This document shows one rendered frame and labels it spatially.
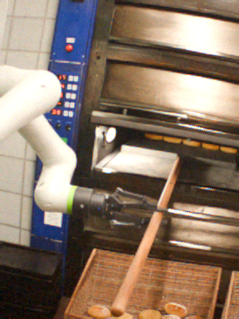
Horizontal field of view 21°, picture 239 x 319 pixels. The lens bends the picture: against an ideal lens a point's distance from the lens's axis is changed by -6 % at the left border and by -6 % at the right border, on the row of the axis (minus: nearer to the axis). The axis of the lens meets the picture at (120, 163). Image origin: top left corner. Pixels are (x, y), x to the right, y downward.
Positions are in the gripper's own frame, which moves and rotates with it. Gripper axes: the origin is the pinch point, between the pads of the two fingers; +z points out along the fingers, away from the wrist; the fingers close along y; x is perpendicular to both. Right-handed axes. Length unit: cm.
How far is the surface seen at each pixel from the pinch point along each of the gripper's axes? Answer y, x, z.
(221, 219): 2.8, -15.9, 21.5
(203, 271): 36, -52, 20
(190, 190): 3, -54, 7
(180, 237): 23, -52, 7
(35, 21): -57, -55, -66
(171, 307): 51, -41, 10
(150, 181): 2, -54, -9
